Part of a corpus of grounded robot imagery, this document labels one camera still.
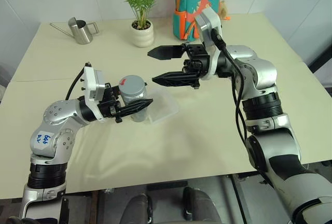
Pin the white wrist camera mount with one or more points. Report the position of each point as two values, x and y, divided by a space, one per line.
207 24
89 78

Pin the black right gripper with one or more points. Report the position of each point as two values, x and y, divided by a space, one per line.
199 63

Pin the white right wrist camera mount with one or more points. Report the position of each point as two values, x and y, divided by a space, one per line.
207 24

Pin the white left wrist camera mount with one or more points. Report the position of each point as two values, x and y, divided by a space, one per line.
89 78

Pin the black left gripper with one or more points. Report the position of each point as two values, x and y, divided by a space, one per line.
109 106

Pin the grey jar lid red arrow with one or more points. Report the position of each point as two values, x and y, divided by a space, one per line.
133 84

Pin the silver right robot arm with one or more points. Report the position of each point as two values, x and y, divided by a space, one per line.
262 71

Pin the steel watering can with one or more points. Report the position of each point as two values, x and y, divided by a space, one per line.
81 33

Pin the small beige plush toy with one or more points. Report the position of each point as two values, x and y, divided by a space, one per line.
223 10

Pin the white sticker blue writing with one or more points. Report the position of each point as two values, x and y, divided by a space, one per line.
43 141

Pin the black bar under table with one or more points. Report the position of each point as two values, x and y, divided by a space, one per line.
167 185

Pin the dark rounded shape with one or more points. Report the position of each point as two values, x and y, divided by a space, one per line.
199 206
137 209

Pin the clear glass jar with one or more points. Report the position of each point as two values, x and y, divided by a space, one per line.
131 99

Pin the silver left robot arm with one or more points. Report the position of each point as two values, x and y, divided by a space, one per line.
59 112

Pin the clear plastic box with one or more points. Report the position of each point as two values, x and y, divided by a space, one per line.
163 107

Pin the white ribbed plant pot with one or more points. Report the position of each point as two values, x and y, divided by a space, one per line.
142 37

